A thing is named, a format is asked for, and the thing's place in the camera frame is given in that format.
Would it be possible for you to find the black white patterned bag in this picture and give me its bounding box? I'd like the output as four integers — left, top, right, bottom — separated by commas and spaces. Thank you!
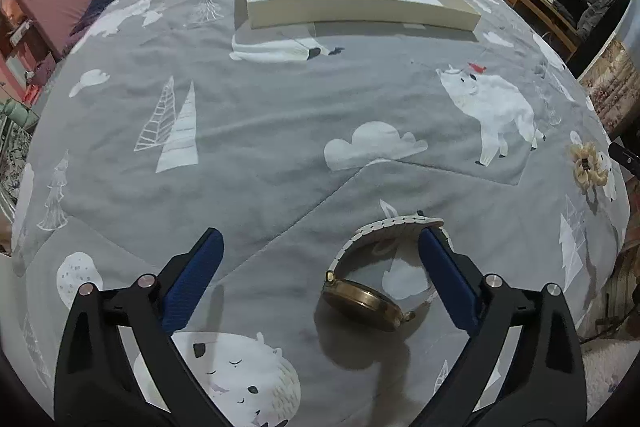
0, 127, 33, 208

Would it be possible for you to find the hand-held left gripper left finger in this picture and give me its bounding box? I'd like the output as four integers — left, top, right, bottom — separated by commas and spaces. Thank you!
54, 227, 224, 427

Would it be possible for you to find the cream flower hair clip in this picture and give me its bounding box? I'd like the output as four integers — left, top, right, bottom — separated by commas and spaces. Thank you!
567, 142, 611, 194

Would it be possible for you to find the floral upholstered chair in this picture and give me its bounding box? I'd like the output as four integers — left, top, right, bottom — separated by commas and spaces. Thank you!
577, 39, 640, 132

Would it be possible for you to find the grey polar bear blanket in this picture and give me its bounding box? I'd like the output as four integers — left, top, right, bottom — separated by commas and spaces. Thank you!
10, 0, 628, 427

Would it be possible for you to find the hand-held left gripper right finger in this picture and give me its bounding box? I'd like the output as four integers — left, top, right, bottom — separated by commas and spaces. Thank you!
415, 226, 586, 427

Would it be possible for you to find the grey-green bag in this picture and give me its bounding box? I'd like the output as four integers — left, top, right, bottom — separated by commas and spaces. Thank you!
0, 99, 38, 132

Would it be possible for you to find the gold watch with white band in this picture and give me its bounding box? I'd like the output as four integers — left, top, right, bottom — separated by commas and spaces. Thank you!
320, 214, 446, 333

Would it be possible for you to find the white power strip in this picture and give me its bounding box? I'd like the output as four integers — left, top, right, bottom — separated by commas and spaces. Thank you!
7, 21, 33, 45

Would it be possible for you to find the wooden desk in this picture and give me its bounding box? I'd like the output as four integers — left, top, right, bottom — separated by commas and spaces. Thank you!
487, 0, 583, 58

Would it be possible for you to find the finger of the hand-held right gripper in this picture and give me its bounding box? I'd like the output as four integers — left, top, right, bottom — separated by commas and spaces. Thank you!
608, 142, 640, 175

